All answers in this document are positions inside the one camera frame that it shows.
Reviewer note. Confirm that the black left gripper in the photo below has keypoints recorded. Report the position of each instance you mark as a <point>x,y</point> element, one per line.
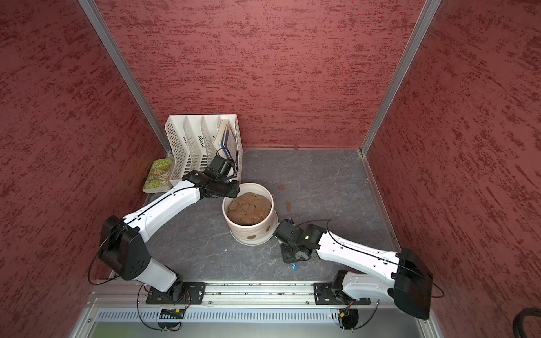
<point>234,190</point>

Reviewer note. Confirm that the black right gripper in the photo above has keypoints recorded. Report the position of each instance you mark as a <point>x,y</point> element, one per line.
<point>287,258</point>

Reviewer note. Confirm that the white ceramic pot with mud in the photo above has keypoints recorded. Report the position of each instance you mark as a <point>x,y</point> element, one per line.
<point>251,216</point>

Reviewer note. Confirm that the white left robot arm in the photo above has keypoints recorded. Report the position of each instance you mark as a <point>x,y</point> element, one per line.
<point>124,240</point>

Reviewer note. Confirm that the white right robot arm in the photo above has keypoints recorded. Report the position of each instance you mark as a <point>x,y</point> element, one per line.
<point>375,274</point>

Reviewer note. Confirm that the book in organizer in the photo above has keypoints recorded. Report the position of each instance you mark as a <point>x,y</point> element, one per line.
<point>225,141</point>

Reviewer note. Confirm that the white plastic file organizer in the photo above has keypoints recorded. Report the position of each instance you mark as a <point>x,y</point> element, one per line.
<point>191,139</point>

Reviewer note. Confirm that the green paperback book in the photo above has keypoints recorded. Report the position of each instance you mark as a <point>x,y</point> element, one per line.
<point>158,179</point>

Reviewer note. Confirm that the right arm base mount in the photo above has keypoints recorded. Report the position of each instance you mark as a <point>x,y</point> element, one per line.
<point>325,295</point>

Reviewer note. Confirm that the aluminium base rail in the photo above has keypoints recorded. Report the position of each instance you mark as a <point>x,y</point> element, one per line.
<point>266,294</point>

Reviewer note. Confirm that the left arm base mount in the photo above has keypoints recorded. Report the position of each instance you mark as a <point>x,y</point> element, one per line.
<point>187,293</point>

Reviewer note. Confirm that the aluminium corner post left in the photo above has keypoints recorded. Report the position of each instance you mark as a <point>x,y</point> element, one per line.
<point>97,21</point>

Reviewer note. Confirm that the aluminium corner post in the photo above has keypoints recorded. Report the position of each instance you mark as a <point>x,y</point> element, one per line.
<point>97,21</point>
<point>414,42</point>

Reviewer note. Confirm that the aluminium corner post right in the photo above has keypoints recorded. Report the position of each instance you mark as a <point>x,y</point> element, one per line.
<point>414,42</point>

